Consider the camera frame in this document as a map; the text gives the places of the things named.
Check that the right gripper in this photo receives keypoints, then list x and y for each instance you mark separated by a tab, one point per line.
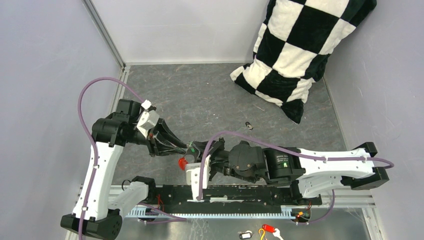
214	147

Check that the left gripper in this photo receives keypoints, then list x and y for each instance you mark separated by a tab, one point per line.
157	140

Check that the red key tag with keyring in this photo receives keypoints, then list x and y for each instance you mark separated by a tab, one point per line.
182	163

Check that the green key tag with key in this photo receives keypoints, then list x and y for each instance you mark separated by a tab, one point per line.
191	151

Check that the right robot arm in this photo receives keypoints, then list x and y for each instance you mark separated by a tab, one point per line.
307	173

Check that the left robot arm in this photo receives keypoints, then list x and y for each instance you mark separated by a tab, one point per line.
95	215

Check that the black key tag with key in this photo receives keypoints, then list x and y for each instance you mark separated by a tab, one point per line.
249	126

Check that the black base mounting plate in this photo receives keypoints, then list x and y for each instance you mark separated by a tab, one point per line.
228	199

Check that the red key tag bottom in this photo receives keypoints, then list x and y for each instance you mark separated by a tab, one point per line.
268	228

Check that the yellow carabiner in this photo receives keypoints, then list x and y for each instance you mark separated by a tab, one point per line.
262	234

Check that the black white checkered blanket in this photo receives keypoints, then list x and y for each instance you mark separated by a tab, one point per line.
293	46

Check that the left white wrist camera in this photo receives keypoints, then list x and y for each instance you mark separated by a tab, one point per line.
148	118

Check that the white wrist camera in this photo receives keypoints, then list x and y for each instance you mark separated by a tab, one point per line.
148	118
192	176

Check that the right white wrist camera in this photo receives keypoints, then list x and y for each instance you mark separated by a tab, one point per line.
192	176

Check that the white slotted cable duct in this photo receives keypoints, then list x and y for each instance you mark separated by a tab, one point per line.
143	212

